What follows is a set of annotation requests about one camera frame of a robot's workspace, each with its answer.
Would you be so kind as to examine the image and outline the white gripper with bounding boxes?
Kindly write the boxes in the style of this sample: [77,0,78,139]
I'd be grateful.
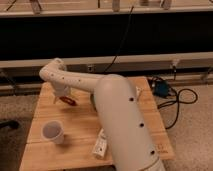
[53,83,70,104]

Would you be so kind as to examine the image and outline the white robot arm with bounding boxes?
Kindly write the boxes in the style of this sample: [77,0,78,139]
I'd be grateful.
[39,58,166,171]

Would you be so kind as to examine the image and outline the black chair base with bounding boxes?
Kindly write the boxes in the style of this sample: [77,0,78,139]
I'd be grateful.
[0,120,19,129]

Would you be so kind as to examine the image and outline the white plastic bottle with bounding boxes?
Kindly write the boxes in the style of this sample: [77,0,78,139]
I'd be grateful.
[92,129,107,159]

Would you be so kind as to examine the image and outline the blue and black floor cables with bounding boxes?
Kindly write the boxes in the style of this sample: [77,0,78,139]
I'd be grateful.
[147,75,199,131]

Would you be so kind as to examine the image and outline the black hanging cable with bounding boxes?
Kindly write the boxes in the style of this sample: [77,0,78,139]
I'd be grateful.
[103,4,135,73]

